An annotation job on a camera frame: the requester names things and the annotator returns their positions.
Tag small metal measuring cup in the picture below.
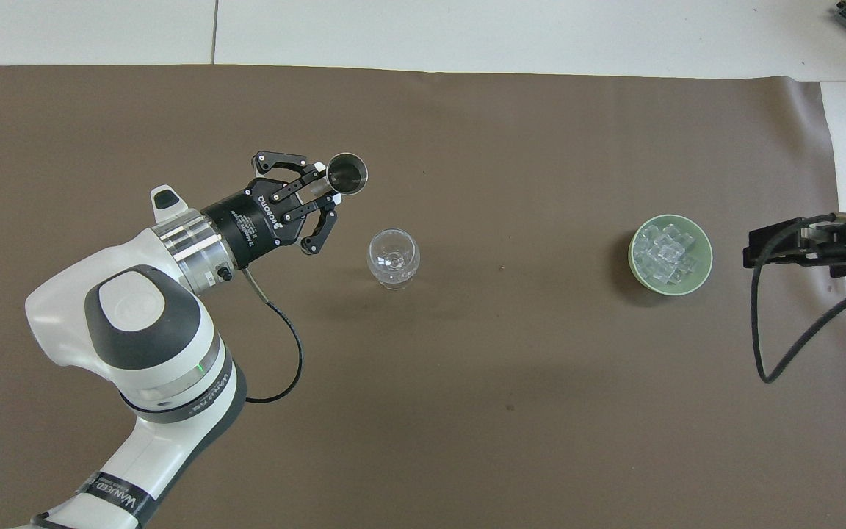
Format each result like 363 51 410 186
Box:
326 153 369 198

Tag green bowl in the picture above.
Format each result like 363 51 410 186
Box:
628 214 714 297

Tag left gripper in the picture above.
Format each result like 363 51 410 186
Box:
201 151 341 270

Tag clear stemless wine glass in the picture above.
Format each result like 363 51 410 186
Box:
368 228 421 290

